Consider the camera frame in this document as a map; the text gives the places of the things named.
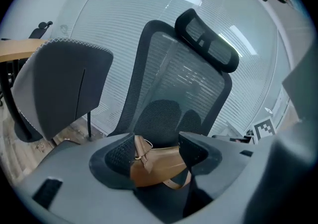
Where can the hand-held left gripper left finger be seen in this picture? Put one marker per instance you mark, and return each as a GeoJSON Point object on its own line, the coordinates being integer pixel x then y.
{"type": "Point", "coordinates": [116, 158]}

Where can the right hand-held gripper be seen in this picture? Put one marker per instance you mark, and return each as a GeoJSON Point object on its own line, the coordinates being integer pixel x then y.
{"type": "Point", "coordinates": [264, 128]}

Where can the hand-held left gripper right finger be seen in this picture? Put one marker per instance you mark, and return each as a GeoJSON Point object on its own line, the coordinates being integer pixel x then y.
{"type": "Point", "coordinates": [196, 151]}

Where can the brown leather bag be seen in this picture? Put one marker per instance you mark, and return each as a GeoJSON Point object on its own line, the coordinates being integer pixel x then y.
{"type": "Point", "coordinates": [161, 163]}

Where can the black mesh office chair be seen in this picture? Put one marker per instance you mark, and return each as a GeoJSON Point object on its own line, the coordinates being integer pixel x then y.
{"type": "Point", "coordinates": [174, 81]}

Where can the wooden desk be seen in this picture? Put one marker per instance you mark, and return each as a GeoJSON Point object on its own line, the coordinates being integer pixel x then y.
{"type": "Point", "coordinates": [17, 48]}

